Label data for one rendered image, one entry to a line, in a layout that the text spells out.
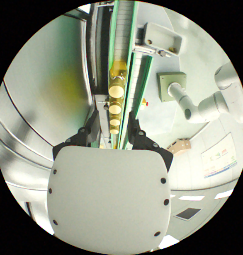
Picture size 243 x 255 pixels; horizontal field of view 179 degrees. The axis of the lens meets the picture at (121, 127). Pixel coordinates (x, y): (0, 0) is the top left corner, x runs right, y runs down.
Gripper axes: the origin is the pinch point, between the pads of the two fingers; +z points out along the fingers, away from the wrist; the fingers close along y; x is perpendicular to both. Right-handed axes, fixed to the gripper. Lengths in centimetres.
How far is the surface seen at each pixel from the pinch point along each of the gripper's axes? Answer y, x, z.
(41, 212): -15.3, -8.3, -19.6
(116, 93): 0.0, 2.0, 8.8
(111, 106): -1.1, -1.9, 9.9
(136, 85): 9.9, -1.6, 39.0
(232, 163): 359, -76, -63
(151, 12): 15, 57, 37
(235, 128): 361, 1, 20
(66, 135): -13.0, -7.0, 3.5
